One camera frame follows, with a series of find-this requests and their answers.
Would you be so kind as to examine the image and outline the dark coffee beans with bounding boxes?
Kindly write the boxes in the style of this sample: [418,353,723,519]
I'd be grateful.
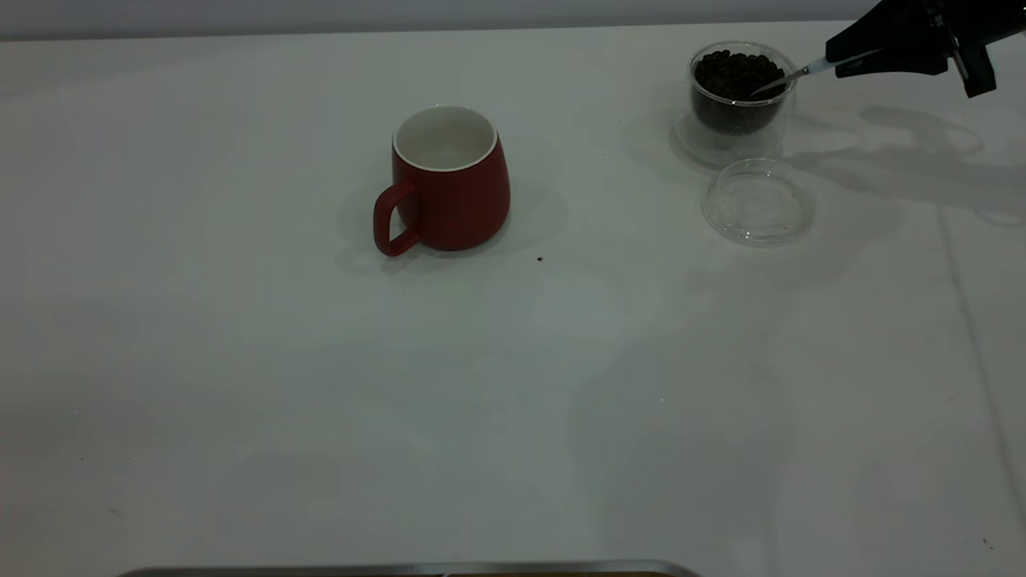
[693,50,788,135]

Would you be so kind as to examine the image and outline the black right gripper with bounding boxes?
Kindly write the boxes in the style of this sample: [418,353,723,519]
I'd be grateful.
[826,0,1026,99]

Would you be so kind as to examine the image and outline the spoon with pale blue handle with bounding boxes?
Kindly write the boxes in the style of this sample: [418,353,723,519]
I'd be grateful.
[749,50,883,99]

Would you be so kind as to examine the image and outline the clear glass jar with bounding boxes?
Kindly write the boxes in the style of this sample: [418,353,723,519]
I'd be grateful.
[672,40,798,169]

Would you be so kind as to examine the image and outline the red ceramic mug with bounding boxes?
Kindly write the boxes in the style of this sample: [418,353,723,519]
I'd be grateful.
[374,106,511,258]

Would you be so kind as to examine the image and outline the clear glass lid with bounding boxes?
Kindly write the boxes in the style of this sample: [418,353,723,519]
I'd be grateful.
[701,157,816,245]

